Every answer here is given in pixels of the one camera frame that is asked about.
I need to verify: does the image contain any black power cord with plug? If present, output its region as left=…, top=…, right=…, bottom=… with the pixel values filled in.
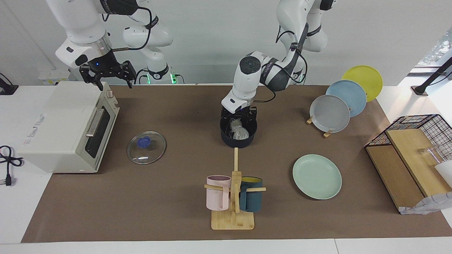
left=0, top=145, right=24, bottom=186

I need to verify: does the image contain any grey plate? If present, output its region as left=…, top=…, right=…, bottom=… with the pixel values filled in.
left=310, top=95, right=351, bottom=133

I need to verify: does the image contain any clear glass cup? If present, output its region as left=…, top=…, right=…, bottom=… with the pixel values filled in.
left=418, top=145, right=446, bottom=167

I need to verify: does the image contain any white power strip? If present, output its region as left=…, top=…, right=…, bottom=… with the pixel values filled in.
left=38, top=69, right=81, bottom=86

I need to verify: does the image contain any pink mug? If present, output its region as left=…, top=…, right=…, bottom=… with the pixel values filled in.
left=206, top=175, right=232, bottom=211

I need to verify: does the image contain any dark teal mug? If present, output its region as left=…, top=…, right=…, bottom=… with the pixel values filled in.
left=239, top=176, right=263, bottom=212

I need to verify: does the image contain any light blue plate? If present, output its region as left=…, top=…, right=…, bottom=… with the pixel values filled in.
left=325, top=80, right=367, bottom=117

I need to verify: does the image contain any wooden plate rack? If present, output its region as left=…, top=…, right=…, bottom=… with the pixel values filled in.
left=307, top=114, right=333, bottom=138

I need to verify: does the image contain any yellow plate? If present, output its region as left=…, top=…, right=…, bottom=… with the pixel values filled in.
left=341, top=65, right=383, bottom=103

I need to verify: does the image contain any glass lid blue knob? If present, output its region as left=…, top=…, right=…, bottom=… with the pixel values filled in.
left=127, top=131, right=167, bottom=165

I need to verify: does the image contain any black wire basket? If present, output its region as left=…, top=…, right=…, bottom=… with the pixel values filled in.
left=365, top=114, right=452, bottom=163

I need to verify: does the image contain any white vermicelli bundle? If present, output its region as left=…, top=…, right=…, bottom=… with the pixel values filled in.
left=229, top=119, right=250, bottom=139

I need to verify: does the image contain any dark wooden board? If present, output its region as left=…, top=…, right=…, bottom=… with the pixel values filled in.
left=365, top=145, right=424, bottom=212

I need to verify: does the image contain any light wooden board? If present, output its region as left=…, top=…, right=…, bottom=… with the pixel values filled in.
left=385, top=128, right=452, bottom=197

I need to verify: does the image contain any black desk clamp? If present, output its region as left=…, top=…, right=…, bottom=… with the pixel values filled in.
left=0, top=73, right=19, bottom=96

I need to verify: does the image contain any marbled grey paper bag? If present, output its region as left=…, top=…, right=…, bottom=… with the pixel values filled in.
left=399, top=192, right=452, bottom=215

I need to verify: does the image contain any dark blue saucepan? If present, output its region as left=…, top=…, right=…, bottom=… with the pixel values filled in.
left=220, top=115, right=258, bottom=149

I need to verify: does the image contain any cream toaster oven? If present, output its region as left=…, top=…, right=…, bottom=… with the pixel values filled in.
left=17, top=81, right=120, bottom=174

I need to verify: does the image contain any light green plate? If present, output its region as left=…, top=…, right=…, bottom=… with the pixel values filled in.
left=292, top=154, right=343, bottom=200

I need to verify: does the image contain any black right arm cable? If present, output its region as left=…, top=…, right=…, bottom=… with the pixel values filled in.
left=112, top=6, right=154, bottom=53

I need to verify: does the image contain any white cup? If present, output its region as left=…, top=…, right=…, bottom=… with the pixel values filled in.
left=434, top=161, right=452, bottom=187

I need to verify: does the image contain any brown table mat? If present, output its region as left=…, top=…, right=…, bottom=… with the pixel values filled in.
left=21, top=85, right=452, bottom=243

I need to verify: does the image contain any wooden mug tree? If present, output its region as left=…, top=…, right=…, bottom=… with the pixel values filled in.
left=204, top=147, right=266, bottom=230

